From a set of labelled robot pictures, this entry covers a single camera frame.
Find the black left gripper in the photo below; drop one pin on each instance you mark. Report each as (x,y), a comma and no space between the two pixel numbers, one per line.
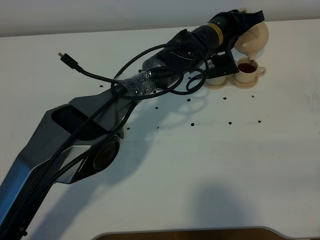
(233,24)

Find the beige teapot with lid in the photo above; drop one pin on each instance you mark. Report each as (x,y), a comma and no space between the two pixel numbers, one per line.
(253,41)

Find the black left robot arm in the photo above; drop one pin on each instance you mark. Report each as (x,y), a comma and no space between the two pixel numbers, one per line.
(83,137)

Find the right beige teacup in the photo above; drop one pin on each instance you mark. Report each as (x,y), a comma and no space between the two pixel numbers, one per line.
(249,70)

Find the beige teacup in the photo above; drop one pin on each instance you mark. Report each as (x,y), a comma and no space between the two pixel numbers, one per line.
(217,81)
(249,70)

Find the right beige cup saucer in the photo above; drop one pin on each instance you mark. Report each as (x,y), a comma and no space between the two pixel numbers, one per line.
(243,85)

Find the beige cup saucer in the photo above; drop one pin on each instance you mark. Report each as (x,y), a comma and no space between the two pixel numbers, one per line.
(216,87)
(243,85)

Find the left beige teacup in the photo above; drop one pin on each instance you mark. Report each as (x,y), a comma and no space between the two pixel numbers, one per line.
(217,81)

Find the left beige cup saucer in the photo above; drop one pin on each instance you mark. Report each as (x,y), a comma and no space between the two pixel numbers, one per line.
(216,87)

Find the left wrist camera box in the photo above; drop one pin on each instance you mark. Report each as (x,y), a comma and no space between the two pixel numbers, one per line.
(221,64)

